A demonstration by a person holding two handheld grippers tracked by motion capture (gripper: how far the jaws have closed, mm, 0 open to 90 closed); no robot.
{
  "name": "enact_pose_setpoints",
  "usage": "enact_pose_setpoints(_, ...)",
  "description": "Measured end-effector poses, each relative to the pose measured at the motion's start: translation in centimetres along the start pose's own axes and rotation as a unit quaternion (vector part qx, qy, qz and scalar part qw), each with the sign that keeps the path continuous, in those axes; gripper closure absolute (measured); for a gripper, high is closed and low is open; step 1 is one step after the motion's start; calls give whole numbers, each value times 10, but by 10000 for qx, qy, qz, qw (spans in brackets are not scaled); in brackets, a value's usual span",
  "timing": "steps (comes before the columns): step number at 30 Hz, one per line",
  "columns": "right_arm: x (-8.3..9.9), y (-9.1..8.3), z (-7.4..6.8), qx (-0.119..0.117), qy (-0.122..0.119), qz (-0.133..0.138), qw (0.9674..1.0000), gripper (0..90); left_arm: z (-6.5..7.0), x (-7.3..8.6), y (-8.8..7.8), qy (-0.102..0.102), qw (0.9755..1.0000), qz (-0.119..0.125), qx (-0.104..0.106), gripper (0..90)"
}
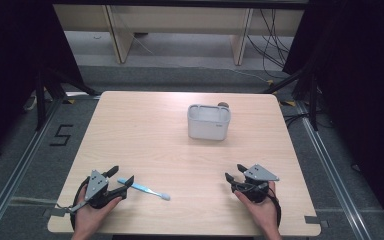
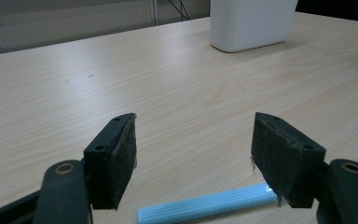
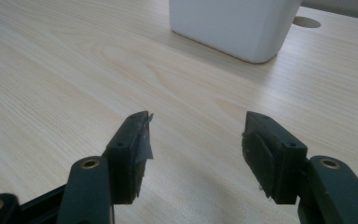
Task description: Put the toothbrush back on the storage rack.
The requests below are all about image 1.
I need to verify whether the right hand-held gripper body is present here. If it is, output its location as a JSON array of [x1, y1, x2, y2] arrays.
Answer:
[[232, 163, 280, 204]]

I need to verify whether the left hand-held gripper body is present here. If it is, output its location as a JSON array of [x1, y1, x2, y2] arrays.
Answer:
[[67, 169, 128, 214]]

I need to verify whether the blue toothbrush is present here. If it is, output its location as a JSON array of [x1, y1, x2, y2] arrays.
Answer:
[[117, 177, 172, 202]]

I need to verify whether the person's right hand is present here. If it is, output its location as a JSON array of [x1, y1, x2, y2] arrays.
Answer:
[[234, 180, 280, 234]]

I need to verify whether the person's left hand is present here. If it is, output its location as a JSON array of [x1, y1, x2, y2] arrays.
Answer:
[[72, 184, 123, 238]]

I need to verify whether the grey tape piece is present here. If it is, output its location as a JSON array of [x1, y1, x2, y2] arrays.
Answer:
[[43, 207, 68, 219], [304, 215, 330, 230]]

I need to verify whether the white plastic container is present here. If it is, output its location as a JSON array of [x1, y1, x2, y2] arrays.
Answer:
[[186, 103, 232, 141]]

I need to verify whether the black metal stand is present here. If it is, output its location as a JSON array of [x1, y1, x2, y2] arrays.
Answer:
[[34, 65, 102, 132], [262, 65, 320, 132]]

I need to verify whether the dark curtain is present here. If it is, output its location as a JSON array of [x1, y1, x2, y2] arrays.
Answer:
[[0, 0, 85, 168], [282, 0, 384, 232]]

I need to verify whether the beige wooden bench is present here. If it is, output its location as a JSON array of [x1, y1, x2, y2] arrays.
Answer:
[[52, 3, 305, 66]]

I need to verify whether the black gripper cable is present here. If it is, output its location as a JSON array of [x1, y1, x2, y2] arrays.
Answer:
[[68, 176, 91, 232], [267, 186, 283, 229]]

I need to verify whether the black floor cable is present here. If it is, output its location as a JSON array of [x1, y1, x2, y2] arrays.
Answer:
[[282, 111, 334, 130]]

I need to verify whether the metal floor rail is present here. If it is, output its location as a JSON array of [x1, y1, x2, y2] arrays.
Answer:
[[294, 99, 372, 240], [0, 96, 65, 240]]

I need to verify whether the thin white floor cable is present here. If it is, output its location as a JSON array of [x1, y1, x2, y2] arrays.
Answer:
[[193, 65, 272, 84]]

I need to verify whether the bundle of black cables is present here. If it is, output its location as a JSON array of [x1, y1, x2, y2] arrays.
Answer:
[[246, 8, 295, 80]]

